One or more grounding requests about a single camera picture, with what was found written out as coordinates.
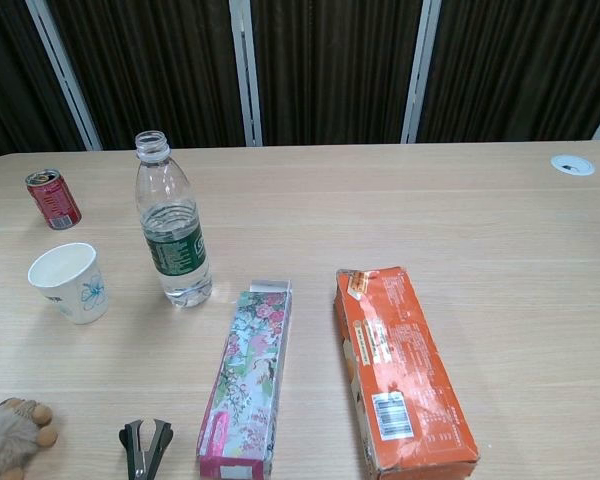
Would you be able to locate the clear plastic bottle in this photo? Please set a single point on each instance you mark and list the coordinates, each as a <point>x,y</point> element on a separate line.
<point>180,250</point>

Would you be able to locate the white paper cup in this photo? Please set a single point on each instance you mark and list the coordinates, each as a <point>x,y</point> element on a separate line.
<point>80,295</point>

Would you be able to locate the floral pink carton box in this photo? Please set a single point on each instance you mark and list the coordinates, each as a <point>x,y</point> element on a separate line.
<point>245,375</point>

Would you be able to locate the orange snack bag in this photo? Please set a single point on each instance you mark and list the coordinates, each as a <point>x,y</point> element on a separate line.
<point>405,360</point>

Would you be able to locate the black curtain panel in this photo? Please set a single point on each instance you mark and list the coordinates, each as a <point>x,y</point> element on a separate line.
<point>155,65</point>
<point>520,65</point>
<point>330,65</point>
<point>10,75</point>

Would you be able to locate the red soda can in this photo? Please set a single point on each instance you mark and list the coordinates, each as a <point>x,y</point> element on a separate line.
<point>55,200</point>

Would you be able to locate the black binder clip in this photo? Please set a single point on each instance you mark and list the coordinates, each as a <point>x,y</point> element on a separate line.
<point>140,462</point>

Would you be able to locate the beige furry plush toy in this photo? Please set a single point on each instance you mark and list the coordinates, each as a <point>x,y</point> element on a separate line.
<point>0,440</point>

